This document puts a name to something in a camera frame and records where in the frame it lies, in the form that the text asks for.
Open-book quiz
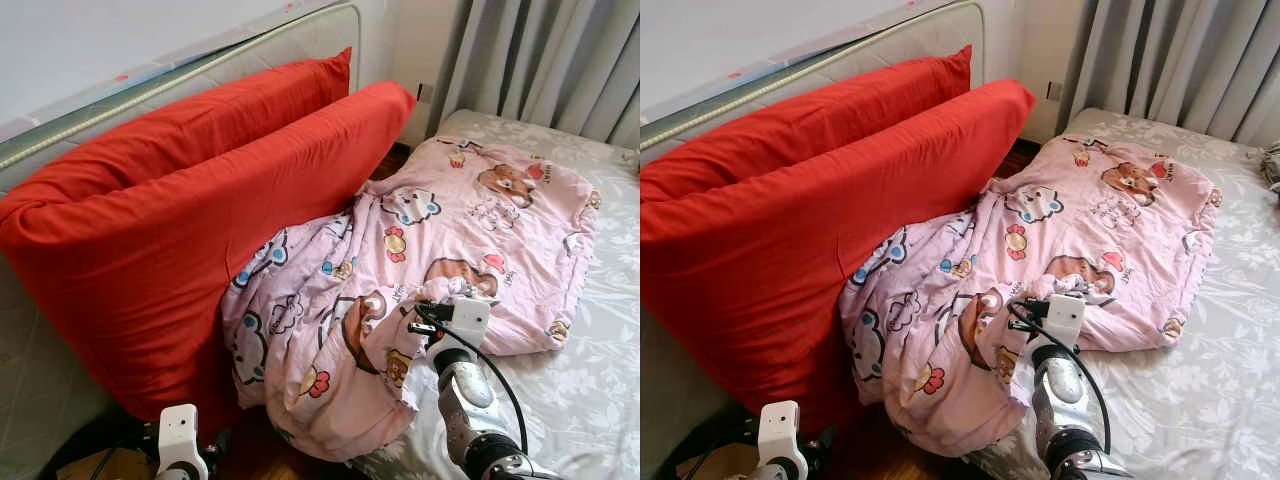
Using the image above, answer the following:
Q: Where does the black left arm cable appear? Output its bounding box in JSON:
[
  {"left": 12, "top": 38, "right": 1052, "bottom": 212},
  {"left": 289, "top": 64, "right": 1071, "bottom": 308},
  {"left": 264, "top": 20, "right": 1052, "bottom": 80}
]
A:
[
  {"left": 685, "top": 420, "right": 761, "bottom": 480},
  {"left": 88, "top": 425, "right": 161, "bottom": 480}
]

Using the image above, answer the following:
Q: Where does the red pillow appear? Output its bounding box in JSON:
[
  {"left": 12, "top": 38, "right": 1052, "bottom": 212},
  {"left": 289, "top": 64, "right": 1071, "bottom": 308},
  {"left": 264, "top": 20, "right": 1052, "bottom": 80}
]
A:
[
  {"left": 640, "top": 78, "right": 1038, "bottom": 431},
  {"left": 0, "top": 48, "right": 353, "bottom": 201},
  {"left": 0, "top": 80, "right": 417, "bottom": 426},
  {"left": 640, "top": 45, "right": 973, "bottom": 191}
]

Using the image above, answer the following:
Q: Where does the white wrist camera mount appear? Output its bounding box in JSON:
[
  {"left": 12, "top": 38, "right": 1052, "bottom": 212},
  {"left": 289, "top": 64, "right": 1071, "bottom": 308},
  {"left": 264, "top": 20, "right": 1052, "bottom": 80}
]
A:
[
  {"left": 448, "top": 297, "right": 493, "bottom": 346},
  {"left": 1040, "top": 293, "right": 1087, "bottom": 351},
  {"left": 757, "top": 400, "right": 801, "bottom": 469},
  {"left": 158, "top": 404, "right": 201, "bottom": 471}
]

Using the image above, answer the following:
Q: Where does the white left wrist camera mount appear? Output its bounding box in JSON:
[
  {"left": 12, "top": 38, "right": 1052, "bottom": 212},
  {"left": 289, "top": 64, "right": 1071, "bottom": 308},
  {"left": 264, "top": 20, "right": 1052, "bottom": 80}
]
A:
[
  {"left": 158, "top": 404, "right": 201, "bottom": 471},
  {"left": 757, "top": 400, "right": 801, "bottom": 469}
]

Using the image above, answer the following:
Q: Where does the bed with grey floral sheet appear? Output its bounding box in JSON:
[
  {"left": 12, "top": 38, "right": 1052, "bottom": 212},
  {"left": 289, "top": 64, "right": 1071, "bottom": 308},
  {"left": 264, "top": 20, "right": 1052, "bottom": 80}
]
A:
[
  {"left": 965, "top": 106, "right": 1280, "bottom": 480},
  {"left": 350, "top": 108, "right": 641, "bottom": 480}
]

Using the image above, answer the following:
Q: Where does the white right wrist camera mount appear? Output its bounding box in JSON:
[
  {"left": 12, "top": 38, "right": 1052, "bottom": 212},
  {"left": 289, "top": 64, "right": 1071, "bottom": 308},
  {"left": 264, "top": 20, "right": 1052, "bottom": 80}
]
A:
[
  {"left": 1040, "top": 293, "right": 1087, "bottom": 351},
  {"left": 448, "top": 297, "right": 493, "bottom": 346}
]

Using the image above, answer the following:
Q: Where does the grey plastic wrapped mattress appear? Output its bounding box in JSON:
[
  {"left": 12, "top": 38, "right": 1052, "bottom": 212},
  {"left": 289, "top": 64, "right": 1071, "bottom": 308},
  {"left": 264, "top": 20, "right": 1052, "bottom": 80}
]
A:
[
  {"left": 0, "top": 0, "right": 363, "bottom": 480},
  {"left": 640, "top": 0, "right": 986, "bottom": 480}
]

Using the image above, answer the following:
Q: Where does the pink cartoon print blanket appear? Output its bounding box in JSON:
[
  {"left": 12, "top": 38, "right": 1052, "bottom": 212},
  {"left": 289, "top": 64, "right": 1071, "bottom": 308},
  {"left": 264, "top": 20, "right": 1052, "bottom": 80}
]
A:
[
  {"left": 838, "top": 133, "right": 1223, "bottom": 459},
  {"left": 220, "top": 135, "right": 603, "bottom": 463}
]

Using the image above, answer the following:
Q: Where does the grey curtain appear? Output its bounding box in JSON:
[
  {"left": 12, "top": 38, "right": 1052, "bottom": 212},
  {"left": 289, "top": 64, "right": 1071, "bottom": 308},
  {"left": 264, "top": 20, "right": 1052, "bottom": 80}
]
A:
[
  {"left": 428, "top": 0, "right": 641, "bottom": 151},
  {"left": 1058, "top": 0, "right": 1280, "bottom": 149}
]

